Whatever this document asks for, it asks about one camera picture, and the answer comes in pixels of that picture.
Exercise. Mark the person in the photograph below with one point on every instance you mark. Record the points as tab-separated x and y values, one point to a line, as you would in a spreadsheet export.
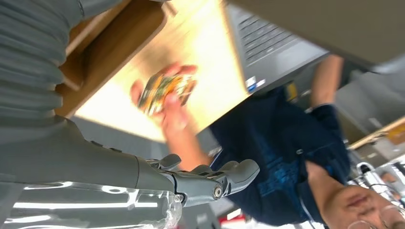
278	151

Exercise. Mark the grey laptop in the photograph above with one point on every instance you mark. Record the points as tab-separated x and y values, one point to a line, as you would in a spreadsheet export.
278	60

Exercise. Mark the ribbed grey right arm sleeve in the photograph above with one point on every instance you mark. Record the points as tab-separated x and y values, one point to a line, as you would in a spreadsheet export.
28	63

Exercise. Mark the light wooden rail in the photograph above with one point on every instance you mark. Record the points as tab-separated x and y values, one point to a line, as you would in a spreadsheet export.
376	134

